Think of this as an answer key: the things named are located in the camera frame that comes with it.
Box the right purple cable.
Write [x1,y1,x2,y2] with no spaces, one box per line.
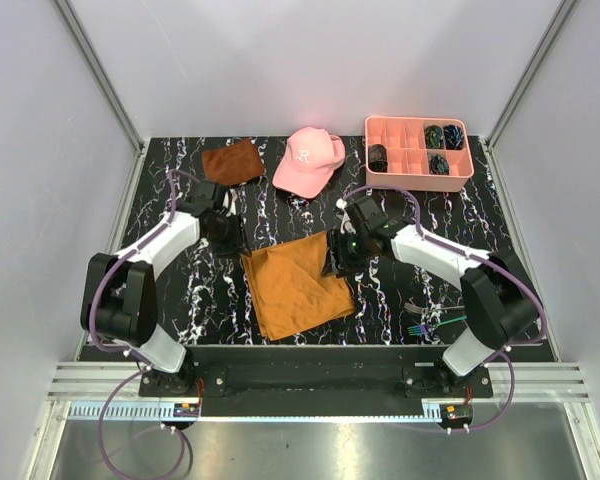
[337,184,549,434]

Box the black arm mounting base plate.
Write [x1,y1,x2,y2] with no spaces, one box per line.
[139,345,493,420]

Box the pink baseball cap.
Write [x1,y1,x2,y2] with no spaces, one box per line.
[272,127,346,199]

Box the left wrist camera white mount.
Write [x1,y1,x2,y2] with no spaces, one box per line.
[223,188,238,216]

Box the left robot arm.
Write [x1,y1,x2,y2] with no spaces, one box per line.
[80,180,251,396]

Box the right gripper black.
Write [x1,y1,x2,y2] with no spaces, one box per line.
[320,228,372,279]

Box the brown folded cloth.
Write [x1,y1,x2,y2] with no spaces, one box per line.
[202,138,265,187]

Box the dark rolled sock left compartment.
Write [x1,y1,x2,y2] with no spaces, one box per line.
[367,144,388,173]

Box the purple cable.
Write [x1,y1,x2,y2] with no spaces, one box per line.
[337,184,549,434]
[87,169,201,476]

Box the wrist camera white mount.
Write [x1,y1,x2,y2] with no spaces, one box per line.
[223,188,238,216]
[335,199,356,234]

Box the orange cloth napkin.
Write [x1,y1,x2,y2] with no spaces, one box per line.
[241,232,355,341]

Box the silver fork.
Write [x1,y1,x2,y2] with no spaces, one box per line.
[403,302,464,315]

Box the blue patterned rolled sock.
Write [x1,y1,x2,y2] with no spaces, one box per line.
[443,124,465,151]

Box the pink divided organizer tray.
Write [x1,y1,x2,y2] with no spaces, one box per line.
[364,115,475,193]

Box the iridescent rainbow fork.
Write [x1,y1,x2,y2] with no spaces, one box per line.
[407,315,467,336]

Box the green patterned rolled sock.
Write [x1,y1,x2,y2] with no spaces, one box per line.
[424,125,444,149]

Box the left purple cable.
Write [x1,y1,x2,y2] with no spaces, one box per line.
[87,169,201,476]

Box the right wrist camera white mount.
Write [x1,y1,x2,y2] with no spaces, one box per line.
[335,199,356,234]

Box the teal patterned rolled sock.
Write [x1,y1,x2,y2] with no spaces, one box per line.
[427,153,450,176]

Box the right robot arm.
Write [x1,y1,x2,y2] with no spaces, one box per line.
[323,197,544,397]

